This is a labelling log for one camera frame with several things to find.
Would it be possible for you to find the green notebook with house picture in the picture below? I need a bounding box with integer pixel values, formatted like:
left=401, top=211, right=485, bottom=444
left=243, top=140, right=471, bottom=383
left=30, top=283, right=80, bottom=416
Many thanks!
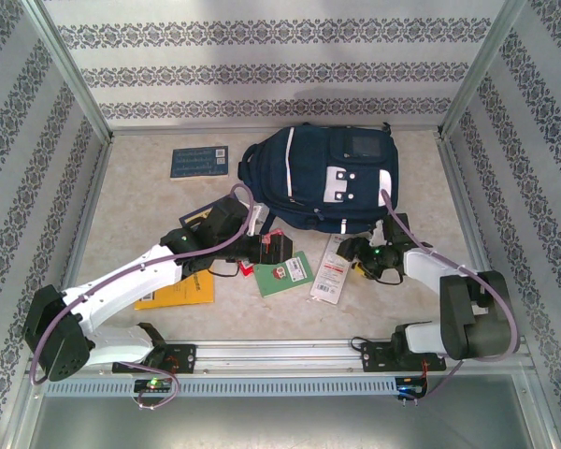
left=253, top=251, right=313, bottom=299

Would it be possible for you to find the white packaged stationery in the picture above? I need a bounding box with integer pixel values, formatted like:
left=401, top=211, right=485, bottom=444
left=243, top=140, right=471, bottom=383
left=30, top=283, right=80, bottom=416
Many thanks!
left=309, top=233, right=356, bottom=305

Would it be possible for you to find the red stationery packet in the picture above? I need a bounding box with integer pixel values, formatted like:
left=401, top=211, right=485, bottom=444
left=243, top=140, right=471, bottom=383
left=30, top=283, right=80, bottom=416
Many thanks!
left=237, top=227, right=295, bottom=278

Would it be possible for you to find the navy book with QR code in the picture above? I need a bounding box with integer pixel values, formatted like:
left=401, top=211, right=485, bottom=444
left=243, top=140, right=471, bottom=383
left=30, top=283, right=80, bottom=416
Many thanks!
left=169, top=145, right=230, bottom=180

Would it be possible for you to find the navy blue backpack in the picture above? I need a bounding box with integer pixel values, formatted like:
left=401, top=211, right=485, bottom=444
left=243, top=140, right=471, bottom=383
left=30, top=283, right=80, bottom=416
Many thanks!
left=237, top=122, right=401, bottom=235

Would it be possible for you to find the right controller board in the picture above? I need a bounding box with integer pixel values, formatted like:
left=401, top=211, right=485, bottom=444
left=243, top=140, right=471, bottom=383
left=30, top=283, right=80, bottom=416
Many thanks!
left=396, top=375, right=430, bottom=402

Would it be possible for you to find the controller board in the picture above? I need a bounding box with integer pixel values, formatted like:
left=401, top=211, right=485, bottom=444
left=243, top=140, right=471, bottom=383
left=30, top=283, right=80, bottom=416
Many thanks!
left=396, top=375, right=430, bottom=402
left=133, top=377, right=175, bottom=394

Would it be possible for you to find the left controller board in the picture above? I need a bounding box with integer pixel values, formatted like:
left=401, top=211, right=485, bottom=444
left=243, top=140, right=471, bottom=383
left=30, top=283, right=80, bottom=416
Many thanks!
left=133, top=377, right=175, bottom=394

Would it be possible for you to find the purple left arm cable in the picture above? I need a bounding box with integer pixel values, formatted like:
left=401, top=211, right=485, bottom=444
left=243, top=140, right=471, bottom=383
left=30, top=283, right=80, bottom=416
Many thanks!
left=30, top=183, right=256, bottom=413

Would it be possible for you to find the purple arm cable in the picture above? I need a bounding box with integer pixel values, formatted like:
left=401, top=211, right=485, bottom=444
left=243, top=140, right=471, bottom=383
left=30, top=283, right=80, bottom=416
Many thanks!
left=378, top=186, right=520, bottom=406
left=30, top=183, right=256, bottom=413

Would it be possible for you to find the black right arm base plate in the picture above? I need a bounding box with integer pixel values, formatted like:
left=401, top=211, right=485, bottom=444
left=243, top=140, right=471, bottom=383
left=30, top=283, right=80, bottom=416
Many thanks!
left=359, top=340, right=449, bottom=374

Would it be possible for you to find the right aluminium side rail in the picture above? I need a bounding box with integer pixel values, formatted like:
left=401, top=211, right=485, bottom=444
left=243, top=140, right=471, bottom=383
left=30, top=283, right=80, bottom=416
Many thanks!
left=435, top=135, right=515, bottom=340

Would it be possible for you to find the aluminium side rail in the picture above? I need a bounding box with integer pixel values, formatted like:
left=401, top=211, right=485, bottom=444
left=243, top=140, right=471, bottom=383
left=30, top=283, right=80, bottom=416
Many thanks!
left=435, top=135, right=515, bottom=340
left=44, top=138, right=116, bottom=342

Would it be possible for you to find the aluminium mounting rail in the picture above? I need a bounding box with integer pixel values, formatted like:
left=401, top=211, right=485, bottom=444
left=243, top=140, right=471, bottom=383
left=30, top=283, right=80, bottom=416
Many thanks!
left=25, top=339, right=532, bottom=376

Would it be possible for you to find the left aluminium side rail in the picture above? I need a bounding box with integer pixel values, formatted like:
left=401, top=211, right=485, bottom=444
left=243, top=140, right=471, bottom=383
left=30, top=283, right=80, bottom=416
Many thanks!
left=44, top=138, right=116, bottom=342

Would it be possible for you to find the grey slotted cable duct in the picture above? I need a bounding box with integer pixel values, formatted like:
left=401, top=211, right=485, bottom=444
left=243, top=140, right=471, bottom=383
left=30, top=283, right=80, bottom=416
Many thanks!
left=44, top=377, right=399, bottom=398

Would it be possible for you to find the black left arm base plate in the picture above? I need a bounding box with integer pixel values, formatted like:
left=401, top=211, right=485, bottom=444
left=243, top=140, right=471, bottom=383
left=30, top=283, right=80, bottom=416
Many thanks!
left=110, top=342, right=198, bottom=375

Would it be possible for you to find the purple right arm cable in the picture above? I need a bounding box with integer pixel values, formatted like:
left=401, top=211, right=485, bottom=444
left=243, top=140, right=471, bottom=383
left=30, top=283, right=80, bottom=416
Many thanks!
left=378, top=186, right=520, bottom=406

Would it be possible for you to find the right aluminium frame post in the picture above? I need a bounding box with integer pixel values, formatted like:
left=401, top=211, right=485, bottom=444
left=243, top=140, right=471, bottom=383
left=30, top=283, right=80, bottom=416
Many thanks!
left=438, top=0, right=528, bottom=140

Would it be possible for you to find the aluminium frame post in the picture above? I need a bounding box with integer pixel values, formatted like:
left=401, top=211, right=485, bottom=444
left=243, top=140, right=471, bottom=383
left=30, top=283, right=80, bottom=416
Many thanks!
left=438, top=0, right=528, bottom=140
left=21, top=0, right=114, bottom=142

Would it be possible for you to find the left aluminium frame post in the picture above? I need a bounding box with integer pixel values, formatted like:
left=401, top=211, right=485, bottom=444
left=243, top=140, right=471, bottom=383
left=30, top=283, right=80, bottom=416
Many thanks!
left=21, top=0, right=114, bottom=142

